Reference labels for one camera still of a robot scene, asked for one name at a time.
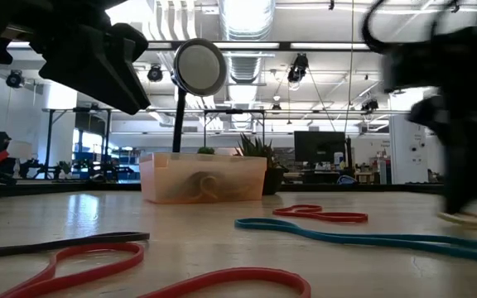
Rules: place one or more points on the black desk lamp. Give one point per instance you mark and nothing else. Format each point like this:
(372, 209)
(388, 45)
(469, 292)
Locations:
(199, 67)

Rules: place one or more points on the white round pillar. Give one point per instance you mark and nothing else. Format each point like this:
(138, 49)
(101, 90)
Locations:
(404, 157)

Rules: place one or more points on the dark purple rubber band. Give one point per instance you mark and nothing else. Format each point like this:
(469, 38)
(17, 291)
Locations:
(118, 237)

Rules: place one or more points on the small round green plant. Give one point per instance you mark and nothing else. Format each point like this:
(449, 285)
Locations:
(205, 150)

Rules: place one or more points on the black ceiling camera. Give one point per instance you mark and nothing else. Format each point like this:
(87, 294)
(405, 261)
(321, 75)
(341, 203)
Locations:
(15, 78)
(155, 73)
(370, 105)
(298, 68)

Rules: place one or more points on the black computer monitor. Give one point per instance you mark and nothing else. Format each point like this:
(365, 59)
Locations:
(319, 147)

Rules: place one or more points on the blue storage shelf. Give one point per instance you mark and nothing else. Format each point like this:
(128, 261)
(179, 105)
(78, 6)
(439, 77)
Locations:
(128, 167)

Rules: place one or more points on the teal rubber band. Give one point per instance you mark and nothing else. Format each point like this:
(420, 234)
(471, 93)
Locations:
(387, 240)

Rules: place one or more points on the black overhead light beam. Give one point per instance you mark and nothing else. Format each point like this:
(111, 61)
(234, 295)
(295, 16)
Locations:
(284, 45)

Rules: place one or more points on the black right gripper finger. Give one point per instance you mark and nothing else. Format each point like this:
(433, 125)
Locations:
(429, 116)
(470, 165)

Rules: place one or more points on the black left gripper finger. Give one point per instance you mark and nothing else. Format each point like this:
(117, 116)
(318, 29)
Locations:
(133, 41)
(102, 78)

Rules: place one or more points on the yellow rubber band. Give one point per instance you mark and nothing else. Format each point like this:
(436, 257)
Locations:
(470, 221)

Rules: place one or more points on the red rubber band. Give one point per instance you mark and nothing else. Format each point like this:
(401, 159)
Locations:
(97, 247)
(346, 217)

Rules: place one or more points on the silver ventilation duct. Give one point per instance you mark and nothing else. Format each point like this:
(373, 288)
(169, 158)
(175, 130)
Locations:
(247, 25)

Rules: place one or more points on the spiky green potted plant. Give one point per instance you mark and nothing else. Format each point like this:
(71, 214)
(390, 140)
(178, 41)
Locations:
(273, 182)

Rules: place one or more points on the orange translucent plastic bin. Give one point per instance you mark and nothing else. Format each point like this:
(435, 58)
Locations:
(155, 178)

